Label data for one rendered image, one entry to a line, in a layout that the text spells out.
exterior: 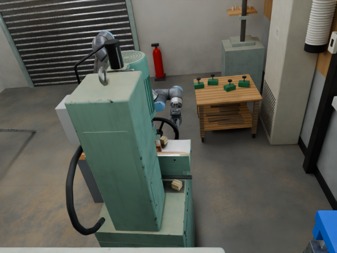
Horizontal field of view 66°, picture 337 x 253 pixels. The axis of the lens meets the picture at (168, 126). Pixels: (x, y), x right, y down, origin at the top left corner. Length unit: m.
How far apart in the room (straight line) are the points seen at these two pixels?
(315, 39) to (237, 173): 1.31
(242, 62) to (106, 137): 2.79
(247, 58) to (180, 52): 1.31
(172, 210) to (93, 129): 0.65
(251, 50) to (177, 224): 2.60
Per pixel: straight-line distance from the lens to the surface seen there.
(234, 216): 2.32
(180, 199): 1.41
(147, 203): 1.14
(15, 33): 5.07
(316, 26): 2.28
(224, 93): 2.81
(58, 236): 2.53
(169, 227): 1.32
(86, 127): 0.92
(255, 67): 3.57
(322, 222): 0.96
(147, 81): 1.18
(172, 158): 1.42
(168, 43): 4.36
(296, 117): 2.84
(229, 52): 3.43
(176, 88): 2.00
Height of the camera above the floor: 1.90
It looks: 36 degrees down
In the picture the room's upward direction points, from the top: 8 degrees counter-clockwise
